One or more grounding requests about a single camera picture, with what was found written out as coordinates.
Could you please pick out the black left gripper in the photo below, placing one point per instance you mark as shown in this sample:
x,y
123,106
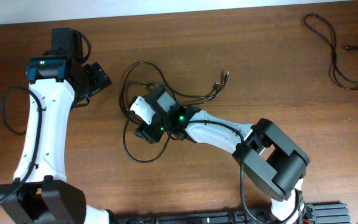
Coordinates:
x,y
99,76

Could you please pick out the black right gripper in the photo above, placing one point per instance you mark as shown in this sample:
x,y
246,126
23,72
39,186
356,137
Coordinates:
x,y
150,132

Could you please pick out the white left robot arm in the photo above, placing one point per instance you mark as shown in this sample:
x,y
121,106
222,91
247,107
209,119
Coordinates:
x,y
59,81

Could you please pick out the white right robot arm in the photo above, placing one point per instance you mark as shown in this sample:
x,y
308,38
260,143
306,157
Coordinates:
x,y
265,154

